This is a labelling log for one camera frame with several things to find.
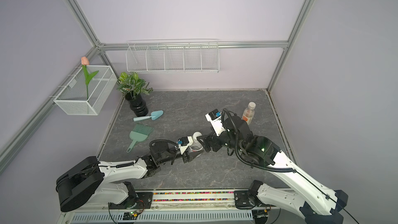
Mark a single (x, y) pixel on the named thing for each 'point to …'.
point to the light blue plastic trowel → (154, 115)
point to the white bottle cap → (196, 134)
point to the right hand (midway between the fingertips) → (204, 132)
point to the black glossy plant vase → (138, 104)
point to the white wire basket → (73, 99)
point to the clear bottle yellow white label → (195, 147)
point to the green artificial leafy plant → (132, 84)
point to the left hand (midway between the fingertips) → (200, 145)
